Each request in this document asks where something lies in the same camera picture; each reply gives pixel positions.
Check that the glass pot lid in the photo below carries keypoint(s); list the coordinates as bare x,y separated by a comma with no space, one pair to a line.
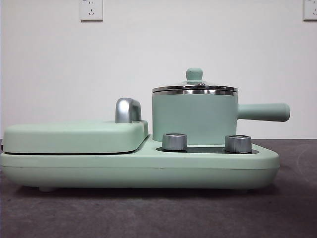
194,74

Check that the silver control knob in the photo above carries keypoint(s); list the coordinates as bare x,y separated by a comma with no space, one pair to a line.
237,143
174,142

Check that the green breakfast machine base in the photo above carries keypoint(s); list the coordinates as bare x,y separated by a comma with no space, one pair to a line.
148,171

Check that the green griddle cover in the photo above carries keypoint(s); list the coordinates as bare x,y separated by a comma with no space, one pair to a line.
74,136

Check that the white wall socket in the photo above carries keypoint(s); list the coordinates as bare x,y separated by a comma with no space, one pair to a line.
91,11
310,11

